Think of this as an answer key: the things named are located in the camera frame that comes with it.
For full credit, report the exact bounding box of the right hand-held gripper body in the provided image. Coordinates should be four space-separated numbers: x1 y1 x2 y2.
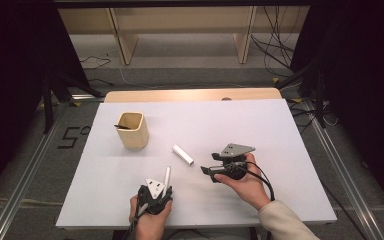
217 142 256 182

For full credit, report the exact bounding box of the white marker pen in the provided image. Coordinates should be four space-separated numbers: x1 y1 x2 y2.
162 166 172 198

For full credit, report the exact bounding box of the person's left hand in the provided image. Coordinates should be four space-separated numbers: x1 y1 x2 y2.
129 194 173 240

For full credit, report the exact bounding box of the light wooden shelf unit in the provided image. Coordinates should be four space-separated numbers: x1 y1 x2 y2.
58 6 311 66

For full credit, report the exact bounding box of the aluminium floor rail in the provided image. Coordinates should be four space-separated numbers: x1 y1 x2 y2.
304 99 384 240
0 103 68 240

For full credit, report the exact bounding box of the white table board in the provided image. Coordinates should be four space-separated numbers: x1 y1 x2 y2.
55 98 338 230

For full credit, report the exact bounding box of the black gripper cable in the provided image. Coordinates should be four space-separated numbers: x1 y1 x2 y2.
122 213 140 240
233 161 277 203

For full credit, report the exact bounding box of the bundle of black floor cables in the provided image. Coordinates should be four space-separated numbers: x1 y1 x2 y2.
249 6 301 78

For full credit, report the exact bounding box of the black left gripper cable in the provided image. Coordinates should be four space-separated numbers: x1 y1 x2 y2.
122 213 140 240

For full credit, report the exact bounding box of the person's right hand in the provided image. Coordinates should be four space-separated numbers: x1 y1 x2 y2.
214 153 272 212

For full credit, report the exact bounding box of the thin black floor cable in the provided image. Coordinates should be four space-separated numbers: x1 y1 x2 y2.
79 54 112 70

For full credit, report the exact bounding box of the black metal stand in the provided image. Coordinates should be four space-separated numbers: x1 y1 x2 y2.
274 59 328 129

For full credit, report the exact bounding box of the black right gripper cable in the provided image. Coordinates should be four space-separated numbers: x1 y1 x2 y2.
233 161 277 203

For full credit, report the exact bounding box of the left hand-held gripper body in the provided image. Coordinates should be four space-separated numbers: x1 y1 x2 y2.
136 178 173 216

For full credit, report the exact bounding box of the beige pen holder cup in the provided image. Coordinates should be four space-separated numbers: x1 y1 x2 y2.
115 111 150 150

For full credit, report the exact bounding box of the black curtain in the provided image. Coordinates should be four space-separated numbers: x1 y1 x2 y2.
0 0 89 204
289 0 384 211

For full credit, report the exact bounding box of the black tripod stand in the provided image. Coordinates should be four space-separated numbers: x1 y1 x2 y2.
41 69 104 134

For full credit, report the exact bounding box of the light wooden table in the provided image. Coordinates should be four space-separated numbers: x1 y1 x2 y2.
103 87 283 104

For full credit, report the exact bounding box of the white squeeze tube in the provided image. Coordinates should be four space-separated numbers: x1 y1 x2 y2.
171 144 195 167

